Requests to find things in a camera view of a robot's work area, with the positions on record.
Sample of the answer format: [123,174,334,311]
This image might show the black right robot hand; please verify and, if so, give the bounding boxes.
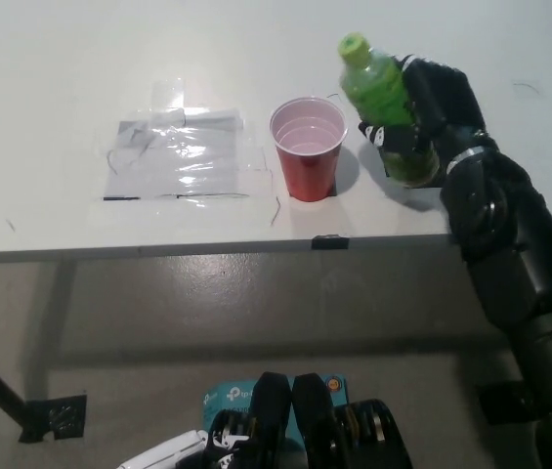
[358,54,494,161]

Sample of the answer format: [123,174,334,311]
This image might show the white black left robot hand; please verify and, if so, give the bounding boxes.
[121,428,257,469]

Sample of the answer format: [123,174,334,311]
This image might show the green plastic bottle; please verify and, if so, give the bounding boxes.
[337,32,442,190]

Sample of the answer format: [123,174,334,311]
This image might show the black robot torso blocks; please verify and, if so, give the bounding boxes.
[209,371,413,469]

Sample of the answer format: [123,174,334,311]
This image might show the red plastic cup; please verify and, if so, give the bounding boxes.
[269,96,349,201]

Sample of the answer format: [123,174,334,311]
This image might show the teal router box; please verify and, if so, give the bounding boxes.
[201,374,348,441]

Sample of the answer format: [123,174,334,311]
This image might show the clear taped plastic sheet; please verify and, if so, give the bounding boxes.
[103,107,252,201]

